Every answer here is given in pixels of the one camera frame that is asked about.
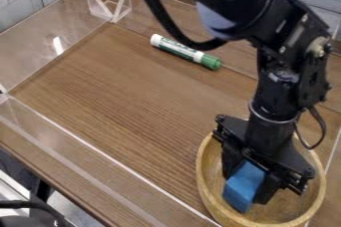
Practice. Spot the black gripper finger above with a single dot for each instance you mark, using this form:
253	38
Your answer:
272	184
231	158

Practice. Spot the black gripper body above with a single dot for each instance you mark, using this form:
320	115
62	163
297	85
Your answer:
265	138

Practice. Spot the blue rectangular block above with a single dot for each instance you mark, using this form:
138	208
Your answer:
241	186

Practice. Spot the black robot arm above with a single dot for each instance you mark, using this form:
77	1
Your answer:
291	38

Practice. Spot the green and white marker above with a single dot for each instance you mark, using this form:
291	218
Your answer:
188	53

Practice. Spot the black metal table leg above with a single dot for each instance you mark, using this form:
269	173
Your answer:
43	191

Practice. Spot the clear acrylic tray wall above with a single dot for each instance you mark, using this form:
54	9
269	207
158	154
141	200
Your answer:
109	118

